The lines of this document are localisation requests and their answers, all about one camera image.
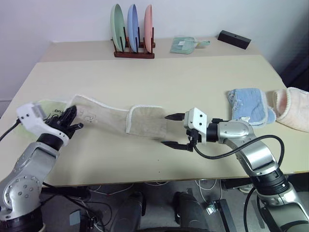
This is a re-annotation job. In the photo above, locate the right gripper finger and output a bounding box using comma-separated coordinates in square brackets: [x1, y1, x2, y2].
[161, 140, 190, 151]
[165, 112, 186, 122]

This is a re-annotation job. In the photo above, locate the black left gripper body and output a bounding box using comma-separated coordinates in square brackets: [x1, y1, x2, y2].
[44, 112, 73, 139]

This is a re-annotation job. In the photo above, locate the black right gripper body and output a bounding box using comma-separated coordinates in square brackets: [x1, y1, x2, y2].
[186, 129, 202, 153]

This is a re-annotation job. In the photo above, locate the beige towel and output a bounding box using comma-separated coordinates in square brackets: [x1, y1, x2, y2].
[65, 94, 169, 142]

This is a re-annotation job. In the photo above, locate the folded blue towel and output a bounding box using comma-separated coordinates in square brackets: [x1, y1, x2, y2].
[226, 88, 277, 127]

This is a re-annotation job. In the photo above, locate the folded green towel with loop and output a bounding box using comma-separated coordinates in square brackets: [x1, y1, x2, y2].
[169, 36, 211, 55]

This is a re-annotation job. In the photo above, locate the folded pink towel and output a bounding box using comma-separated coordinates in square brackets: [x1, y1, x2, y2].
[272, 87, 309, 133]

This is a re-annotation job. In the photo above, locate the dark rounded shape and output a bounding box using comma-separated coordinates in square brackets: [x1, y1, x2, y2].
[115, 191, 146, 232]
[173, 190, 210, 232]

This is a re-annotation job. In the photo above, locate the metal caster wheel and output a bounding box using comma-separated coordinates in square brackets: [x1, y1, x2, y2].
[206, 203, 218, 215]

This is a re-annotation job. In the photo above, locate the dark wooden plate rack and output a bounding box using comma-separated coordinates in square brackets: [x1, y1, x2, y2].
[111, 26, 155, 59]

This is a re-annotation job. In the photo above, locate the small grey box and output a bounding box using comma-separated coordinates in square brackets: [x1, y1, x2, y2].
[69, 210, 82, 226]

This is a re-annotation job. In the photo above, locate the black rectangular box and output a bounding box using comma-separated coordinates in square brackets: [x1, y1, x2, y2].
[217, 30, 252, 50]

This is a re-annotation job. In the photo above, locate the pink plate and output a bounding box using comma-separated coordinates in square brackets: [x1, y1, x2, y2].
[144, 4, 154, 54]

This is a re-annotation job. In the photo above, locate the green plate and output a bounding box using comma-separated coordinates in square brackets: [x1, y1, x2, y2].
[110, 3, 127, 52]

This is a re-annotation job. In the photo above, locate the blue plate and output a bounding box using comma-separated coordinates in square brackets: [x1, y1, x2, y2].
[127, 3, 140, 53]

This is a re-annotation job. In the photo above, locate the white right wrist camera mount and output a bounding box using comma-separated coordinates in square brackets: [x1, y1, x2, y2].
[183, 108, 209, 144]

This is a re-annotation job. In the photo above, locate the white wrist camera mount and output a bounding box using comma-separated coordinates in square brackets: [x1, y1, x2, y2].
[183, 108, 209, 144]
[16, 102, 69, 145]

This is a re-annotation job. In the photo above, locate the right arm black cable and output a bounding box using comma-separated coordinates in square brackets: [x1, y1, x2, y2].
[193, 135, 284, 170]

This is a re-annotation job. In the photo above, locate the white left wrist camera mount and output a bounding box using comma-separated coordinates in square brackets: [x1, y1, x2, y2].
[16, 102, 69, 145]

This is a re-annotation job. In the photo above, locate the white floor cable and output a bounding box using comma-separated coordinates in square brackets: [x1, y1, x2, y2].
[88, 183, 135, 197]
[195, 178, 218, 203]

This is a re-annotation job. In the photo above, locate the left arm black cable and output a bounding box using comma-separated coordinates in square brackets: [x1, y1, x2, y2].
[0, 119, 23, 142]

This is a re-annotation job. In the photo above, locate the black metal frame bar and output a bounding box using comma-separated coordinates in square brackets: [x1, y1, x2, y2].
[216, 199, 238, 232]

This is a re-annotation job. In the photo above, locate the black cable at arm base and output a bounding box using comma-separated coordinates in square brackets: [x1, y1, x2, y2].
[243, 187, 263, 232]

